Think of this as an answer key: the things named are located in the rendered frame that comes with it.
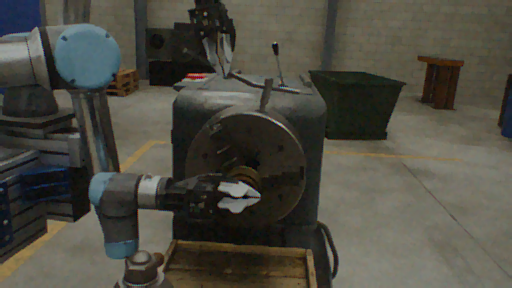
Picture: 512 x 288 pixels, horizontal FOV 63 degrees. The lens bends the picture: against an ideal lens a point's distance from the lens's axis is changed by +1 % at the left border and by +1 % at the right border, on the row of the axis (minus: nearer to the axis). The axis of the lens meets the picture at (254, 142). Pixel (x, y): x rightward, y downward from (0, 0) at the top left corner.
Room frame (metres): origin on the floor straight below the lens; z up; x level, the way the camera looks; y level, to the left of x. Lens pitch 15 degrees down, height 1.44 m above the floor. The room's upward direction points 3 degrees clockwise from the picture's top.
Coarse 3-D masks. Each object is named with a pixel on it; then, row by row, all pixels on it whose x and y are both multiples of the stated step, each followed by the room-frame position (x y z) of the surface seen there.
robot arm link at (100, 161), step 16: (80, 96) 0.90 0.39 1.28; (96, 96) 0.91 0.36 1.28; (80, 112) 0.90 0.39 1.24; (96, 112) 0.90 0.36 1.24; (80, 128) 0.91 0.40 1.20; (96, 128) 0.90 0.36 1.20; (112, 128) 0.94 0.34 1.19; (96, 144) 0.90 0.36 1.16; (112, 144) 0.93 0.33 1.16; (96, 160) 0.90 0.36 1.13; (112, 160) 0.92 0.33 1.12; (96, 208) 0.92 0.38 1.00
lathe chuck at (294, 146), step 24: (216, 120) 1.03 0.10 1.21; (240, 120) 0.99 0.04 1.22; (264, 120) 0.99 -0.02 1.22; (192, 144) 1.00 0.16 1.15; (240, 144) 0.99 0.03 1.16; (264, 144) 0.99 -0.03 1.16; (288, 144) 0.99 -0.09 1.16; (192, 168) 1.00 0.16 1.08; (216, 168) 1.00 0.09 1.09; (264, 192) 0.99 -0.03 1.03; (288, 192) 0.99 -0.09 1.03; (240, 216) 0.99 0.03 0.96; (264, 216) 0.99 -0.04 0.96
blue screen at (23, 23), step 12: (0, 0) 6.12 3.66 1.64; (12, 0) 5.83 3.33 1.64; (24, 0) 5.57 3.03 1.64; (36, 0) 5.33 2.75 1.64; (0, 12) 6.15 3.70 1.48; (12, 12) 5.86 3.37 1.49; (24, 12) 5.59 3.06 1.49; (36, 12) 5.35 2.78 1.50; (0, 24) 6.19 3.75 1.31; (12, 24) 5.89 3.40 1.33; (24, 24) 5.62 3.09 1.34; (36, 24) 5.37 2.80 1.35; (0, 36) 6.23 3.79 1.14
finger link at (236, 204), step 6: (222, 198) 0.84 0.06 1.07; (228, 198) 0.83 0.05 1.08; (234, 198) 0.84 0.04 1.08; (240, 198) 0.83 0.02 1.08; (246, 198) 0.83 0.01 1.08; (252, 198) 0.83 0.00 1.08; (258, 198) 0.83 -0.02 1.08; (222, 204) 0.82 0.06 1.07; (228, 204) 0.82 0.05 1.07; (234, 204) 0.82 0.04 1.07; (240, 204) 0.82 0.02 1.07; (246, 204) 0.83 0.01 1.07; (252, 204) 0.83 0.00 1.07; (234, 210) 0.80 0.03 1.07; (240, 210) 0.80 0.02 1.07
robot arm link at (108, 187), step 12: (96, 180) 0.82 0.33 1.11; (108, 180) 0.82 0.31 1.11; (120, 180) 0.82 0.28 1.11; (132, 180) 0.82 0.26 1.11; (96, 192) 0.80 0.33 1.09; (108, 192) 0.80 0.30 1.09; (120, 192) 0.80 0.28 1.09; (132, 192) 0.80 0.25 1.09; (96, 204) 0.81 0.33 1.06; (108, 204) 0.80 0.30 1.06; (120, 204) 0.80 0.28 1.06; (132, 204) 0.80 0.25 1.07
